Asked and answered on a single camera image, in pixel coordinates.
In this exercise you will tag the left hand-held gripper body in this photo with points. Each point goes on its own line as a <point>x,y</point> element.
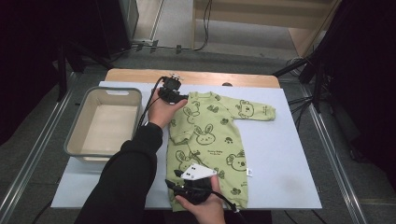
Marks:
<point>169,91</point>

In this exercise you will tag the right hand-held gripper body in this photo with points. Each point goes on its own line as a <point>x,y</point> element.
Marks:
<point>197,186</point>

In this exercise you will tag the green printed baby romper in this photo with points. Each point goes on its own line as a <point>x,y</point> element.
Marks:
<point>211,143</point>

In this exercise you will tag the person's left hand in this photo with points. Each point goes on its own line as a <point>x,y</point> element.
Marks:
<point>162,112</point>

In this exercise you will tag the person's right hand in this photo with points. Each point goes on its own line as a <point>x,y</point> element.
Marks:
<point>208,211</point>

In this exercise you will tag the grey power strip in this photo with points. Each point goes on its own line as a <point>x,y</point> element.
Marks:
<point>144,45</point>

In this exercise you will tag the beige basket with grey rim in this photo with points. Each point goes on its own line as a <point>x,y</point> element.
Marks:
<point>106,130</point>

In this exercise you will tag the black cabinet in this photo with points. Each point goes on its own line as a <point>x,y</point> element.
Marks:
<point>115,25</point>

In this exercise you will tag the white board mat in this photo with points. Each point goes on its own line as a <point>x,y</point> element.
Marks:
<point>280,149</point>

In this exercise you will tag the beige wooden cabinet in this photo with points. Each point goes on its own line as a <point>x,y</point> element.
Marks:
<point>249,18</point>

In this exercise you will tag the black stand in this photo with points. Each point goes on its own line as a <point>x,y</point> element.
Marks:
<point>62,71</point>
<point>317,81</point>

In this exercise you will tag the dark curtain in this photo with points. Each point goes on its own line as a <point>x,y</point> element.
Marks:
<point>373,77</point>
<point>31,62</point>

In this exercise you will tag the metal floor rail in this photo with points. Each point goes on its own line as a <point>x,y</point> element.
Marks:
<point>37,146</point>
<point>330,155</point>

